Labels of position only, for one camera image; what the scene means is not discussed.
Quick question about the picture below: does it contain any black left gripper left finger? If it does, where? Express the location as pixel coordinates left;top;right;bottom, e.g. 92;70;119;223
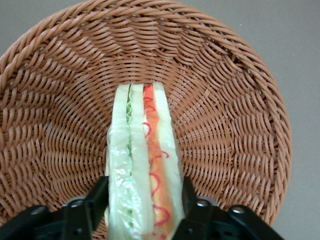
0;176;110;240

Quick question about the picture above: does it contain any round brown wicker basket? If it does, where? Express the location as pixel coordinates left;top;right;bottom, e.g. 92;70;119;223
0;0;293;240

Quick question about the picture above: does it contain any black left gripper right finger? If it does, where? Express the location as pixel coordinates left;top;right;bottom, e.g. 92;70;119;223
174;176;286;240

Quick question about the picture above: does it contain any triangle sandwich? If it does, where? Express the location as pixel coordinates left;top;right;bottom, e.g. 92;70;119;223
104;83;187;240

